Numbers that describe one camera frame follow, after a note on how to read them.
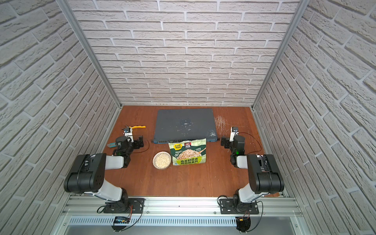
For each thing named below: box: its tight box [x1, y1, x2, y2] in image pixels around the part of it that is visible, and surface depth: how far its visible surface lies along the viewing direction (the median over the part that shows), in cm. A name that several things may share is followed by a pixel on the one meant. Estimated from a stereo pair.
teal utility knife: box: [106, 142, 117, 148], surface depth 97 cm
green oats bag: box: [168, 138, 207, 166], surface depth 81 cm
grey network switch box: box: [151, 108, 220, 144], surface depth 103 cm
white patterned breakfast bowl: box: [152, 150, 172, 170], surface depth 87 cm
